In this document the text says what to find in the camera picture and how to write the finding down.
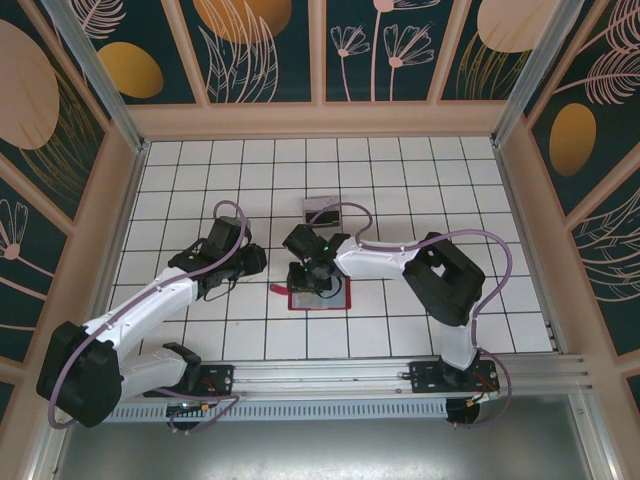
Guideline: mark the dark credit card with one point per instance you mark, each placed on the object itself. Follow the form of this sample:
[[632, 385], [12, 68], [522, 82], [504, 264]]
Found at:
[[327, 218]]

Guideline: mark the red leather card holder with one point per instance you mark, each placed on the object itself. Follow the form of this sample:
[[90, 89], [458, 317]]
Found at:
[[340, 302]]

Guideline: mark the grey metal sheet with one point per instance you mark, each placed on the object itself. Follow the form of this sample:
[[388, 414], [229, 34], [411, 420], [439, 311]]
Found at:
[[325, 450]]

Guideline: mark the aluminium frame post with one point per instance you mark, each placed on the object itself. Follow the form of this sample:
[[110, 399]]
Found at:
[[541, 65], [97, 65]]

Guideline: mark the aluminium mounting rail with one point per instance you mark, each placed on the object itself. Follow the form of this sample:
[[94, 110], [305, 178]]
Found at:
[[325, 372]]

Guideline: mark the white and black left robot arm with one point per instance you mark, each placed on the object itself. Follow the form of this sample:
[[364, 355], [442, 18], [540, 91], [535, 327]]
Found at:
[[150, 305]]

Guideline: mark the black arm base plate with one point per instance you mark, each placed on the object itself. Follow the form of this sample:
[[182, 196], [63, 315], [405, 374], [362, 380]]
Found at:
[[425, 377], [220, 380]]

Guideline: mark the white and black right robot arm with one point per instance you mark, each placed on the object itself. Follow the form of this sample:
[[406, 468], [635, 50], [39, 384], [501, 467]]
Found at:
[[380, 257]]

